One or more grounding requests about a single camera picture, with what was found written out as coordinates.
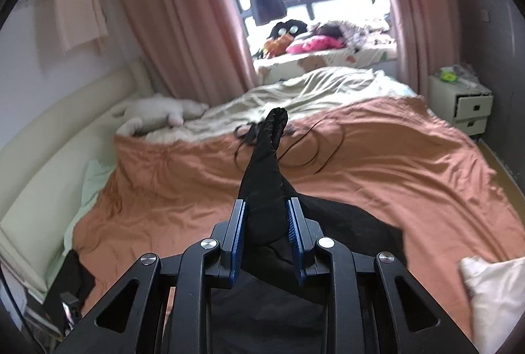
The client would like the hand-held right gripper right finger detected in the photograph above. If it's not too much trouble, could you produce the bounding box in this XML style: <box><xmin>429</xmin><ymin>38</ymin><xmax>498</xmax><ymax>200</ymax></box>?
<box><xmin>285</xmin><ymin>196</ymin><xmax>482</xmax><ymax>354</ymax></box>

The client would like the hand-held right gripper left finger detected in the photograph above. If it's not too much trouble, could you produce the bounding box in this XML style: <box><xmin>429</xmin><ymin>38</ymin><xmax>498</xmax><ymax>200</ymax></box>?
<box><xmin>53</xmin><ymin>198</ymin><xmax>249</xmax><ymax>354</ymax></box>

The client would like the black garment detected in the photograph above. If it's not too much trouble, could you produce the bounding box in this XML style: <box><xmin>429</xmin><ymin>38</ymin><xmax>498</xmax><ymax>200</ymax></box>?
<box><xmin>164</xmin><ymin>107</ymin><xmax>407</xmax><ymax>354</ymax></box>

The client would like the pile of patterned clothes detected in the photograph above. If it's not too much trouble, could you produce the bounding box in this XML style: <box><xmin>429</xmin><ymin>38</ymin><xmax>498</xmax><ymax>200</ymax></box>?
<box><xmin>316</xmin><ymin>20</ymin><xmax>395</xmax><ymax>49</ymax></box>

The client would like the orange blanket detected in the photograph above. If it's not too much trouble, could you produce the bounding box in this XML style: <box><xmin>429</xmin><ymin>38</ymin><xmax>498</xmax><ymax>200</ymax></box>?
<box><xmin>61</xmin><ymin>95</ymin><xmax>525</xmax><ymax>322</ymax></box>

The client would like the light green pillow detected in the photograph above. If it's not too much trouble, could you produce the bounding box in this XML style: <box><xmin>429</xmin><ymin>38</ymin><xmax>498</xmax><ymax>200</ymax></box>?
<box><xmin>61</xmin><ymin>159</ymin><xmax>117</xmax><ymax>252</ymax></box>

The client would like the cream bed sheet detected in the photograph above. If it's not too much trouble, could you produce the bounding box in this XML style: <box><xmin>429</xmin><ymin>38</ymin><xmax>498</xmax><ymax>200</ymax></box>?
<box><xmin>143</xmin><ymin>67</ymin><xmax>427</xmax><ymax>143</ymax></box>

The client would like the white plush toy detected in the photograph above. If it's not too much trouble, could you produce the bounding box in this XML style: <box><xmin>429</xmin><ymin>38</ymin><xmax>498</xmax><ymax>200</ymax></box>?
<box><xmin>112</xmin><ymin>97</ymin><xmax>210</xmax><ymax>135</ymax></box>

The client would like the black cloth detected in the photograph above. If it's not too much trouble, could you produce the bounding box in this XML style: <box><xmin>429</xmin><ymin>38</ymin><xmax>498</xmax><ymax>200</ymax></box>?
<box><xmin>43</xmin><ymin>249</ymin><xmax>97</xmax><ymax>334</ymax></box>

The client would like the printed window seat cushion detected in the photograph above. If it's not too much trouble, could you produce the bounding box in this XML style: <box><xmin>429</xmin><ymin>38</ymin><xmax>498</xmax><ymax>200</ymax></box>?
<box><xmin>254</xmin><ymin>40</ymin><xmax>398</xmax><ymax>86</ymax></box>

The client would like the pink cloth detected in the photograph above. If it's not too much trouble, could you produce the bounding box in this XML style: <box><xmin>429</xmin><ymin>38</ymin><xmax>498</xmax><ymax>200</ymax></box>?
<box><xmin>286</xmin><ymin>36</ymin><xmax>345</xmax><ymax>54</ymax></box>

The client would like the cream padded headboard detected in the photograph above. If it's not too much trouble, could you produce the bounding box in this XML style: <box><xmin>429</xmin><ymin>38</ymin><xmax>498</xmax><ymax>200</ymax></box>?
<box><xmin>0</xmin><ymin>65</ymin><xmax>136</xmax><ymax>293</ymax></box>

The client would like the white nightstand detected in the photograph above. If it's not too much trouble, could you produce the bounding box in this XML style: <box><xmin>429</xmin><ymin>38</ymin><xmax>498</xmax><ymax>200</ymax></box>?
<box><xmin>429</xmin><ymin>74</ymin><xmax>494</xmax><ymax>139</ymax></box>

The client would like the white cloth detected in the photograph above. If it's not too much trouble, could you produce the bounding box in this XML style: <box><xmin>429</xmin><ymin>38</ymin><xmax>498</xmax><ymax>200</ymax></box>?
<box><xmin>458</xmin><ymin>256</ymin><xmax>525</xmax><ymax>338</ymax></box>

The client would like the black stuffed toy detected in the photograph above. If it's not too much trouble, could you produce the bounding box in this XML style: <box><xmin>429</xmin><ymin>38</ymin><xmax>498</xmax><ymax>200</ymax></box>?
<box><xmin>268</xmin><ymin>21</ymin><xmax>308</xmax><ymax>41</ymax></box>

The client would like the pink curtain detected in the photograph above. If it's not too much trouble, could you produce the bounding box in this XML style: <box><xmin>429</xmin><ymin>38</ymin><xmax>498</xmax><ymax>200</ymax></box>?
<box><xmin>109</xmin><ymin>0</ymin><xmax>259</xmax><ymax>98</ymax></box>
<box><xmin>365</xmin><ymin>0</ymin><xmax>456</xmax><ymax>96</ymax></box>

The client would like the clear plastic bag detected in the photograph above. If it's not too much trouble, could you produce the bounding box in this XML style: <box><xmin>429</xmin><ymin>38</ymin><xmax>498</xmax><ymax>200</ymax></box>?
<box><xmin>451</xmin><ymin>64</ymin><xmax>480</xmax><ymax>86</ymax></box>

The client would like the peach hanging towel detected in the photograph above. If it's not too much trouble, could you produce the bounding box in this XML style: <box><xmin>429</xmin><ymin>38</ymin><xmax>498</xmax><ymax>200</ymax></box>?
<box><xmin>49</xmin><ymin>0</ymin><xmax>109</xmax><ymax>53</ymax></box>

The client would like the black cable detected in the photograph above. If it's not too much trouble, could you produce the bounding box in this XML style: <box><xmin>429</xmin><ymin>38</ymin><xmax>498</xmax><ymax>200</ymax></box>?
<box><xmin>234</xmin><ymin>119</ymin><xmax>342</xmax><ymax>174</ymax></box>

